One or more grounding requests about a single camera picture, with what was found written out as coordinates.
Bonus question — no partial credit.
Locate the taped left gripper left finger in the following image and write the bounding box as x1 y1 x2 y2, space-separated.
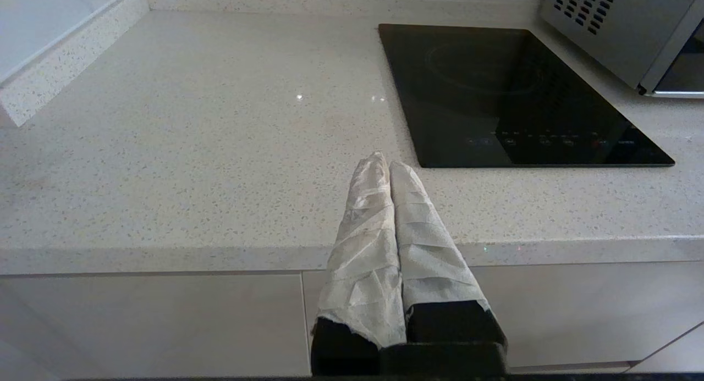
311 152 408 376

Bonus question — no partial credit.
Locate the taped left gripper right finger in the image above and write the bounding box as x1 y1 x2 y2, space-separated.
389 161 508 350

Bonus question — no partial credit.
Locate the silver microwave oven body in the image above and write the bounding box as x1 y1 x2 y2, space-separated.
539 0 704 90

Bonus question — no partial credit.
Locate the grey cabinet front panel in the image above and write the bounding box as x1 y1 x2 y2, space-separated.
0 272 312 379
301 260 704 369
627 323 704 374

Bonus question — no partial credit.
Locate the black glass induction cooktop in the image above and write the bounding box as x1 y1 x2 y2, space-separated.
378 24 676 168

